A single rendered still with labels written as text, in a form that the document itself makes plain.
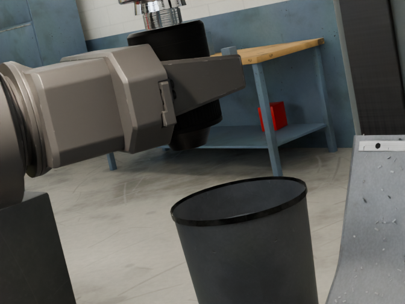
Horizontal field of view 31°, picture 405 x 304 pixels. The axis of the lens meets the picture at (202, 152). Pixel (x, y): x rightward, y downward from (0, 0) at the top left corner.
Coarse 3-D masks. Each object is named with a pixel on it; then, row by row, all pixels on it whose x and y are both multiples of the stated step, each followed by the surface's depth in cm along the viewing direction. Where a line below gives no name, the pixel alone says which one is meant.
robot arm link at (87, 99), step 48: (144, 48) 38; (0, 96) 36; (48, 96) 37; (96, 96) 38; (144, 96) 37; (0, 144) 36; (48, 144) 37; (96, 144) 38; (144, 144) 39; (0, 192) 37
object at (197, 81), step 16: (176, 64) 41; (192, 64) 41; (208, 64) 42; (224, 64) 42; (240, 64) 43; (176, 80) 41; (192, 80) 41; (208, 80) 42; (224, 80) 42; (240, 80) 43; (176, 96) 40; (192, 96) 42; (208, 96) 42; (224, 96) 43; (176, 112) 41
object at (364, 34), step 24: (336, 0) 80; (360, 0) 77; (384, 0) 75; (360, 24) 78; (384, 24) 75; (360, 48) 78; (384, 48) 76; (360, 72) 79; (384, 72) 77; (360, 96) 80; (384, 96) 78; (360, 120) 81; (384, 120) 79
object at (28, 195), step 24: (24, 192) 75; (0, 216) 69; (24, 216) 71; (48, 216) 73; (0, 240) 69; (24, 240) 71; (48, 240) 73; (0, 264) 69; (24, 264) 71; (48, 264) 73; (0, 288) 69; (24, 288) 71; (48, 288) 73
